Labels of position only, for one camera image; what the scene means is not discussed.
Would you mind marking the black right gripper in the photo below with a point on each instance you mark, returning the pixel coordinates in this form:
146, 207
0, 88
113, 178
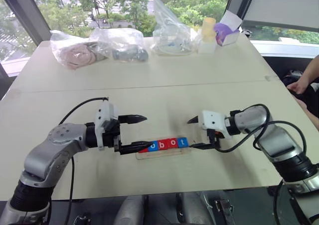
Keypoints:
213, 138

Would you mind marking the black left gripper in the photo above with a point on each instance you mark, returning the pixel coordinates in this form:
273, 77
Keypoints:
111, 135

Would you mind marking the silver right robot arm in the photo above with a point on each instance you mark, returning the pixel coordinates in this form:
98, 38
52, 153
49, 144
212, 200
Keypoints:
249, 121

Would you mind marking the clear bag with dark object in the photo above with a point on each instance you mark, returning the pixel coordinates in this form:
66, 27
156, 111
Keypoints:
117, 37

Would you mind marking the pink cloth bundle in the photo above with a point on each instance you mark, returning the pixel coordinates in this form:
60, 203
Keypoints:
77, 55

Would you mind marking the red letter tile b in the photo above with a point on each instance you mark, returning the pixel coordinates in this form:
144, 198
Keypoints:
162, 144

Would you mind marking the red letter tile o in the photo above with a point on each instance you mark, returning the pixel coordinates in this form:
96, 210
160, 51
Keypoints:
172, 143

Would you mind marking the dark grey cylindrical object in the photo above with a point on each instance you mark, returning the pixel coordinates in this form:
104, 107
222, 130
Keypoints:
132, 55

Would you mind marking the person's bare hand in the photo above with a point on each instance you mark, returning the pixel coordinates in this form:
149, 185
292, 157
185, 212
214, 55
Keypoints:
297, 87

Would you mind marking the clear bag with pink cloth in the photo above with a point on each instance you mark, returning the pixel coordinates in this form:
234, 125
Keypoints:
62, 39

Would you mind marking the black metal clasp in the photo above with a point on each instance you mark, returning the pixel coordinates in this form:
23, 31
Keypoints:
223, 205
81, 220

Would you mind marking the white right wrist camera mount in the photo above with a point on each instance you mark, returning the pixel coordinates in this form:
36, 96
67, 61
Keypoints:
214, 120

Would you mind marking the dark window frame post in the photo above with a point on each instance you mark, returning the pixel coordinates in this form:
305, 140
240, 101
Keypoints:
239, 1
27, 13

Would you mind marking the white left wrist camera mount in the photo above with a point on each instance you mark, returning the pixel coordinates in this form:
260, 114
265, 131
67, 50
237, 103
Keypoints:
106, 111

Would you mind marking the yellow lidded plastic bottle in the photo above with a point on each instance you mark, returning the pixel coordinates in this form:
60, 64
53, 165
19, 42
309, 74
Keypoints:
208, 34

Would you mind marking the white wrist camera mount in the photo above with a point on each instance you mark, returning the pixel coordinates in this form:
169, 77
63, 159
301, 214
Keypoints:
214, 120
106, 111

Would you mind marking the blue letter tile t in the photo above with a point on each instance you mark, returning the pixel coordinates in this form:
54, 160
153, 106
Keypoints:
182, 142

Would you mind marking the red letter tile r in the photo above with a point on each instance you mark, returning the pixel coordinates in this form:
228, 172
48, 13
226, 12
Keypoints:
145, 150

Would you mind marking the person's bare forearm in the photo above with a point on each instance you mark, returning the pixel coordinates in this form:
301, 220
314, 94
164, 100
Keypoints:
311, 70

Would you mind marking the grey window blind panel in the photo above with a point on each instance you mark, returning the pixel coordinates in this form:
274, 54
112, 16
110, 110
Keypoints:
281, 4

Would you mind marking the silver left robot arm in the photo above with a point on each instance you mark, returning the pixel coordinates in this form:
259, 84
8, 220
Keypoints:
62, 140

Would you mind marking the blue letter tile o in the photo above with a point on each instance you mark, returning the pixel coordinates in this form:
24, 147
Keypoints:
154, 146

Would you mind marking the wooden tile rack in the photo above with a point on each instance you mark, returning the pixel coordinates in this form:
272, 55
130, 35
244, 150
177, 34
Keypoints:
162, 154

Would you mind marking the purple tissue box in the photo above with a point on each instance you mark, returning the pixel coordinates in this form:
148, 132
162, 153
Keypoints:
224, 34

